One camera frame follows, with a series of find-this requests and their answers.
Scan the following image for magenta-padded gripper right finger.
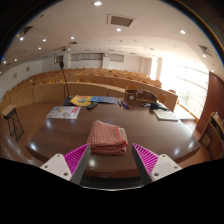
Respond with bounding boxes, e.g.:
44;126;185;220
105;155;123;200
131;142;183;187

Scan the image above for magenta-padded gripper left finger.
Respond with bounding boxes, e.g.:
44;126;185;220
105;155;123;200
39;142;92;186

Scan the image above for red checked towel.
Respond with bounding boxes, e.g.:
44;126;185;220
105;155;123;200
86;119;129;156

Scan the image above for white flat notebook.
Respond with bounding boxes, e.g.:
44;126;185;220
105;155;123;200
152;108;179;122

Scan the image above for white printed poster sheet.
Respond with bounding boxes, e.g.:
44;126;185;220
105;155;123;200
45;105;82;120

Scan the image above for wooden shelf unit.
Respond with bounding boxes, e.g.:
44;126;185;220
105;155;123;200
198;111;224;160

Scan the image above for black handheld microphone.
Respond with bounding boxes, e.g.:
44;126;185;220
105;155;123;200
139;101;171;112

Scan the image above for yellow folder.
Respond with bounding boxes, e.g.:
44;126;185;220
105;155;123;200
69;94;96;108

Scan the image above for black remote control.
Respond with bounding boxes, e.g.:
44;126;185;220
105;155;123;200
85;101;99;110

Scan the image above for red marker pen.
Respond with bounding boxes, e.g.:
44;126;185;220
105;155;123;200
120;100;131;110

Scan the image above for wooden box with round dial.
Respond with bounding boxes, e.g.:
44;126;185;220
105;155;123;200
123;88;159;105

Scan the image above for wooden lecture hall seat rows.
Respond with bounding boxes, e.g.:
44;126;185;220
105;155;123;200
0;68;179;116

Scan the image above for blue-grey folder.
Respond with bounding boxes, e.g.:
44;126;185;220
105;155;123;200
89;95;119;105

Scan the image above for black gooseneck table microphone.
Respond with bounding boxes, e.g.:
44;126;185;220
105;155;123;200
59;61;77;107

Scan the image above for large bright window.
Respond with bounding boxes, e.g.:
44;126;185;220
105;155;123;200
168;58;211;119

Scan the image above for brown wooden door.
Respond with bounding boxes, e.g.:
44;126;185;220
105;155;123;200
195;71;224;134

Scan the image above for ceiling air vent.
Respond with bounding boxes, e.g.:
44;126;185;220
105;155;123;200
107;13;137;28

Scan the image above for round ceiling lights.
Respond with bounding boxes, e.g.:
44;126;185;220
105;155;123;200
1;0;218;73

